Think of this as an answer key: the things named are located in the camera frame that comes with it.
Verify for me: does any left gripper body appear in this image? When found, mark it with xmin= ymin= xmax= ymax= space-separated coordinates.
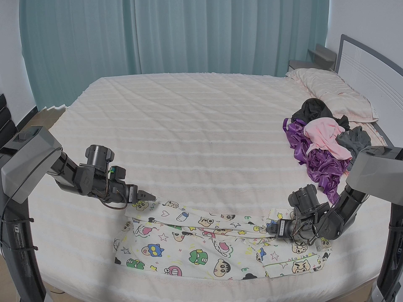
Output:
xmin=110 ymin=183 xmax=139 ymax=205

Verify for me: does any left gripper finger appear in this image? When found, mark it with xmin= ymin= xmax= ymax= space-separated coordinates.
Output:
xmin=137 ymin=190 xmax=156 ymax=203

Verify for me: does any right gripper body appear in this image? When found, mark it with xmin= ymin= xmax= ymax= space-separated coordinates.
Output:
xmin=268 ymin=219 xmax=298 ymax=240

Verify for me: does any white printed pyjama top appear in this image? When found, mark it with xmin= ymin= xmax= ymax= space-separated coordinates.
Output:
xmin=113 ymin=197 xmax=332 ymax=281

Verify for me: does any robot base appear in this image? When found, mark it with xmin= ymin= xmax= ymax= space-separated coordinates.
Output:
xmin=372 ymin=282 xmax=389 ymax=302

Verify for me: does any bed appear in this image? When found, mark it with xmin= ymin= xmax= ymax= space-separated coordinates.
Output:
xmin=27 ymin=34 xmax=403 ymax=302

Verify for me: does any purple satin garment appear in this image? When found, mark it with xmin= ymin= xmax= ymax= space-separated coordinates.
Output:
xmin=282 ymin=117 xmax=348 ymax=205

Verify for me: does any pink garment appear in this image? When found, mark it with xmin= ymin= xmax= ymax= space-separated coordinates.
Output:
xmin=303 ymin=117 xmax=353 ymax=172

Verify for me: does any dark grey garment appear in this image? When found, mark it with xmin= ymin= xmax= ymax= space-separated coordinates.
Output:
xmin=335 ymin=126 xmax=373 ymax=172

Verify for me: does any black garment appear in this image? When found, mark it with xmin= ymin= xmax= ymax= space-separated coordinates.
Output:
xmin=291 ymin=98 xmax=351 ymax=131

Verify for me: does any black chest of drawers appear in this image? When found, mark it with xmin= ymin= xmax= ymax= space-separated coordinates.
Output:
xmin=0 ymin=94 xmax=16 ymax=147

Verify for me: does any pale pink pillow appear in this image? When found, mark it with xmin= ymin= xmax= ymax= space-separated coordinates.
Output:
xmin=285 ymin=68 xmax=380 ymax=122

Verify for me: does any blue-green curtain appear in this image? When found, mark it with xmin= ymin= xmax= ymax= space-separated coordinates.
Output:
xmin=19 ymin=0 xmax=331 ymax=110

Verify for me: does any grey bedside table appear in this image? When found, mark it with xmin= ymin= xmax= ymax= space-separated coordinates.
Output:
xmin=289 ymin=44 xmax=337 ymax=72

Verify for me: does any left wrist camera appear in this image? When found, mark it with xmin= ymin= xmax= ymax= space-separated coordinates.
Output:
xmin=110 ymin=165 xmax=127 ymax=185

